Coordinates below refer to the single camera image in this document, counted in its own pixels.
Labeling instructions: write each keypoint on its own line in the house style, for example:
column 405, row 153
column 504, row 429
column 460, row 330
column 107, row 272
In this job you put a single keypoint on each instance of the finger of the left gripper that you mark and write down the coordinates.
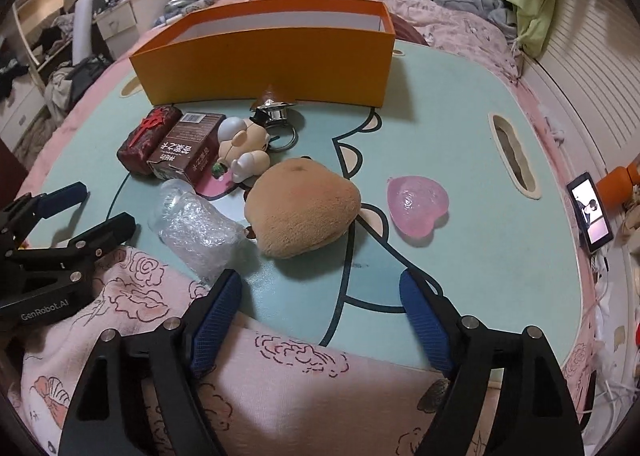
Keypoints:
column 108, row 235
column 62, row 199

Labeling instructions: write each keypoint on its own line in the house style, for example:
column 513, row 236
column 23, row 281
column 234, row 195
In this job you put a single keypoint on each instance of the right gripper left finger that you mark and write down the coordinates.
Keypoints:
column 210, row 319

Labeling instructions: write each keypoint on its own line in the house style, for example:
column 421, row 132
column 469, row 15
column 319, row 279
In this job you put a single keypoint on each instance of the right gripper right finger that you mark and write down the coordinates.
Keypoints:
column 432, row 318

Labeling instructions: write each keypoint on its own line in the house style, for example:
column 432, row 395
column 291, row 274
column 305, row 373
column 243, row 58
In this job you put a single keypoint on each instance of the dark red mahjong tile block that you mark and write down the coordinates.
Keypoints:
column 141, row 142

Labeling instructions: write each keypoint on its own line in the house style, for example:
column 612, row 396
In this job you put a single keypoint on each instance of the tan plush toy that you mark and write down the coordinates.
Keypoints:
column 298, row 206

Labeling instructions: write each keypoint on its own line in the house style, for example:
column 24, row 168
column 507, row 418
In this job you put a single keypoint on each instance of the crumpled clear plastic wrap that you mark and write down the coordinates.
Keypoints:
column 195, row 231

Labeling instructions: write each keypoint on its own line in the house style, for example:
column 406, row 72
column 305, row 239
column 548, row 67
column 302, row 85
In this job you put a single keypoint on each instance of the pink floral quilt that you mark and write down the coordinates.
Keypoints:
column 270, row 393

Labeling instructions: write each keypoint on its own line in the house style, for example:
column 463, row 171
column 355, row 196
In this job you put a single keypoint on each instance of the brown cigarette pack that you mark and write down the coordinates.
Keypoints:
column 189, row 148

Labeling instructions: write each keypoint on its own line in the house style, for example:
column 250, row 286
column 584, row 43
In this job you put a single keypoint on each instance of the pink heart jelly toy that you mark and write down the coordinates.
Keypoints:
column 416, row 203

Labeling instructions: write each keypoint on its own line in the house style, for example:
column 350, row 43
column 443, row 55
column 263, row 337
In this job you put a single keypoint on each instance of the light green lap table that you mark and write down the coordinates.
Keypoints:
column 504, row 252

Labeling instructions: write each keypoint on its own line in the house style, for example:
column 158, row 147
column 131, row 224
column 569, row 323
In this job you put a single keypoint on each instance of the chibi doll figurine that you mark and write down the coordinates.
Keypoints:
column 242, row 150

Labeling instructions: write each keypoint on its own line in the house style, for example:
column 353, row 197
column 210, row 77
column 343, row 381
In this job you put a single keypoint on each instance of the smartphone with lit screen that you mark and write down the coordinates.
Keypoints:
column 594, row 227

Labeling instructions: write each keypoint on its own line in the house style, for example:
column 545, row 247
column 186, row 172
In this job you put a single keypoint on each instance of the white drawer cabinet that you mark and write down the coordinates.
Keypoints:
column 118, row 28

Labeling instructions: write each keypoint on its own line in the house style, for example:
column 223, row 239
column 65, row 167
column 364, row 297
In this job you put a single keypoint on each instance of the orange cardboard box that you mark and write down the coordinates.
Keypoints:
column 318, row 50

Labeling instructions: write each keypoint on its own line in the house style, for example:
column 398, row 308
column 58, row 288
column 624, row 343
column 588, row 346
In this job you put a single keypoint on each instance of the grey clothes pile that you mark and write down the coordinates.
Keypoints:
column 498, row 12

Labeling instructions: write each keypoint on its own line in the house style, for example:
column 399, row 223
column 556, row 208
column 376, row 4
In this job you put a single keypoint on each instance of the silver cone keychain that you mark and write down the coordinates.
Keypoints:
column 271, row 107

